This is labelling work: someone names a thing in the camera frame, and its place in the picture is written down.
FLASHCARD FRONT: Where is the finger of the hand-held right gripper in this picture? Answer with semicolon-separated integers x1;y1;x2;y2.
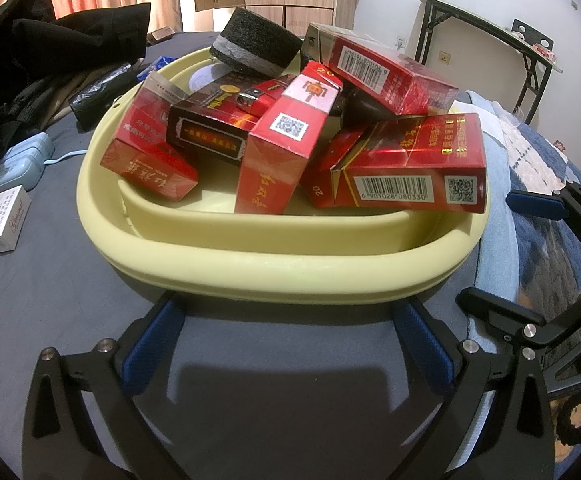
507;180;581;242
457;270;581;351

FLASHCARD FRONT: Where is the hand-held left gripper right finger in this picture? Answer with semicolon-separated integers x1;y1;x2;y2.
387;297;557;480

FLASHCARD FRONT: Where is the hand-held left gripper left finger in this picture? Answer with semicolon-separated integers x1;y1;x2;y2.
22;292;191;480

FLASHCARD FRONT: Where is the large red cigarette carton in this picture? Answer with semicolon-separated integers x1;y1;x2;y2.
333;112;488;214

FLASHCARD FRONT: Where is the yellow-green plastic basin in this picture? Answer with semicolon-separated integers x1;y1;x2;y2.
76;46;493;306

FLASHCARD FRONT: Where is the clear-wrapped red cigarette box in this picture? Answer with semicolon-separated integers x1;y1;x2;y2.
100;72;199;202

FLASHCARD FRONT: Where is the red gold-striped cigarette box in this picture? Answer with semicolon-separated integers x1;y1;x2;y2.
300;129;367;209

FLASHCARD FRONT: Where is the dark brown cigarette box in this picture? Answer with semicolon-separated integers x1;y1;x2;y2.
166;72;296;167

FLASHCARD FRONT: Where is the red white cigarette box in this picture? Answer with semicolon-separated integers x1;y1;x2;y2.
234;61;344;215

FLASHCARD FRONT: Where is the red lighter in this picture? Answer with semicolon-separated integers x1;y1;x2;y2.
237;86;267;112

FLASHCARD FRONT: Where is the black foam disc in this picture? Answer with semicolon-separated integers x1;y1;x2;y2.
210;7;304;79

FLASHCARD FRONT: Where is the blue checked plush blanket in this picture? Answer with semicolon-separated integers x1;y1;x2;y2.
450;87;581;480

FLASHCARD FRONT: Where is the black panel with holes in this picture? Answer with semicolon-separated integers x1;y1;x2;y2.
513;19;554;49

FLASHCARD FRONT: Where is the white red cigarette pack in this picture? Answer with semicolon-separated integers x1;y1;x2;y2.
0;185;32;261

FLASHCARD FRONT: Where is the black-legged folding table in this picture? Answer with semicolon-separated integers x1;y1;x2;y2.
409;0;564;127

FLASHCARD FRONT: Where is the light blue plastic case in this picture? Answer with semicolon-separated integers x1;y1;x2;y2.
0;132;56;196

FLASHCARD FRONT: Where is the black plastic bag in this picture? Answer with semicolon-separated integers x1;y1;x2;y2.
69;62;144;131

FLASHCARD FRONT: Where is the beige cloth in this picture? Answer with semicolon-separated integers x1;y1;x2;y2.
35;60;136;127

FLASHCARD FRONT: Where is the black jacket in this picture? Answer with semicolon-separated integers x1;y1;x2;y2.
0;0;152;136

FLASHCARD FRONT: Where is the light blue cable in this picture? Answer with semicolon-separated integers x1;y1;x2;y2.
45;151;89;166

